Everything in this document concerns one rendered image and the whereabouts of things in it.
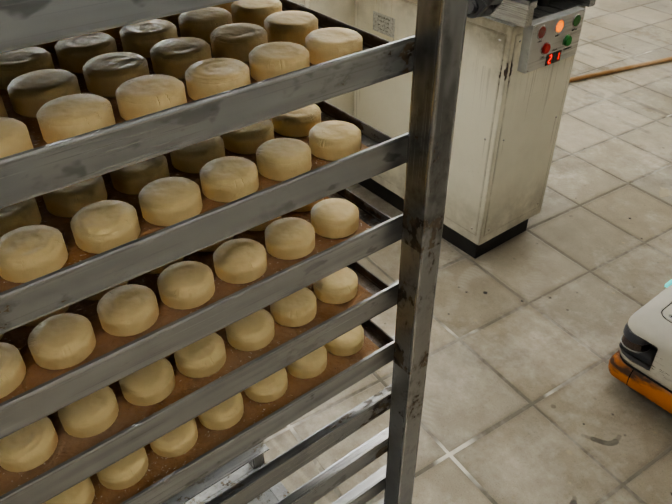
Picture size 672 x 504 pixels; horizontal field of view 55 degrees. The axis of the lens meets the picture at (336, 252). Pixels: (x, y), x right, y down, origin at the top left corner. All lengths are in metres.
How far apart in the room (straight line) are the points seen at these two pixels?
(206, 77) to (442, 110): 0.20
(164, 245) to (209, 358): 0.18
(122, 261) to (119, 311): 0.10
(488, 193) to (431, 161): 1.58
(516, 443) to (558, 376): 0.29
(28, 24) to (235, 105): 0.15
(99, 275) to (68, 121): 0.11
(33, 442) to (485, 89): 1.69
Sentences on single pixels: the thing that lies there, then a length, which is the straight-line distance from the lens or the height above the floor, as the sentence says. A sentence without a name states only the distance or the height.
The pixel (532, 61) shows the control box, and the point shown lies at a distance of 2.02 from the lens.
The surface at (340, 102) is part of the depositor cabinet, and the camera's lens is 2.53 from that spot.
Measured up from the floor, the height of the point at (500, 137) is 0.49.
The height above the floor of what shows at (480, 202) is 0.26.
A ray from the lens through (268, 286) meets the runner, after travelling 0.58.
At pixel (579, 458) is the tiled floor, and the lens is 1.85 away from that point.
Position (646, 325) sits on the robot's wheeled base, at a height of 0.27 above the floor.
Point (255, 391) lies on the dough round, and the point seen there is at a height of 0.88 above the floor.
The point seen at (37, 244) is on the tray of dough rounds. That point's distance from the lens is 0.52.
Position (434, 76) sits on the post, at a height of 1.22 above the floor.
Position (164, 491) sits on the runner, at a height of 0.87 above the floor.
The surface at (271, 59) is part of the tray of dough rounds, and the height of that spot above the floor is 1.24.
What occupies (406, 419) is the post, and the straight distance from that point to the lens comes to 0.84.
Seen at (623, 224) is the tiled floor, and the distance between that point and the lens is 2.72.
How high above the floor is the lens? 1.43
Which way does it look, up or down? 37 degrees down
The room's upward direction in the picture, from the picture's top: 1 degrees counter-clockwise
